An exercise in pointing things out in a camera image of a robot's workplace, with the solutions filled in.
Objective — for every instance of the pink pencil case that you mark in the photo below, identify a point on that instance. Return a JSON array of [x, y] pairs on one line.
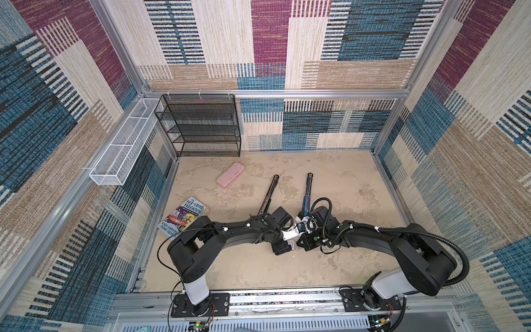
[[230, 175]]

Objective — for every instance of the aluminium front rail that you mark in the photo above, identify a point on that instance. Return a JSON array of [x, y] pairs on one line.
[[330, 308]]

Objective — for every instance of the white wire mesh basket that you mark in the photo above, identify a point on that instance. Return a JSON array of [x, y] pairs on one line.
[[120, 156]]

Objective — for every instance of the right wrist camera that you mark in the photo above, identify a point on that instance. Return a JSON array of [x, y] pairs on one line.
[[312, 222]]

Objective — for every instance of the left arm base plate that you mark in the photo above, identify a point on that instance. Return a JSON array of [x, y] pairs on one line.
[[199, 305]]

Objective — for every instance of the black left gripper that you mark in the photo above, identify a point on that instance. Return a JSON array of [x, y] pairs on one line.
[[282, 249]]

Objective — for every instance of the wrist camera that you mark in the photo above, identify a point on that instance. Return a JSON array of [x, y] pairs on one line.
[[312, 222], [284, 225]]

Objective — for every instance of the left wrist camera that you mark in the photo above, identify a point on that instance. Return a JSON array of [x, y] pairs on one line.
[[284, 225]]

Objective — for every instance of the black mesh shelf rack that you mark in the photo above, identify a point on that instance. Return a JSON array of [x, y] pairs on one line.
[[201, 125]]

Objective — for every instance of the colourful paperback book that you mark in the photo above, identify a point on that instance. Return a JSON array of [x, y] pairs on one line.
[[180, 218]]

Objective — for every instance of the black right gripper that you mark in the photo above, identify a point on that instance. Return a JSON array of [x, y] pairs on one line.
[[308, 245]]

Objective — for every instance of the black stapler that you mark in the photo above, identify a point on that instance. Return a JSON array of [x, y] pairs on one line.
[[268, 197]]

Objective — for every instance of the blue stapler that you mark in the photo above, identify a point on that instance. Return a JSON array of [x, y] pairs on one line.
[[307, 196]]

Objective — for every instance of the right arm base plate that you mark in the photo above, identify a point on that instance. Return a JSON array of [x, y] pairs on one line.
[[360, 300]]

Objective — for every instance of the red white staple box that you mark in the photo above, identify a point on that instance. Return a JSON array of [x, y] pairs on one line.
[[293, 244]]

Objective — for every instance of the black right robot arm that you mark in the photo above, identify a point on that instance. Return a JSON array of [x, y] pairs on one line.
[[426, 262]]

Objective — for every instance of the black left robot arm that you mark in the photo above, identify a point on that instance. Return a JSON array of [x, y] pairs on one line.
[[195, 249]]

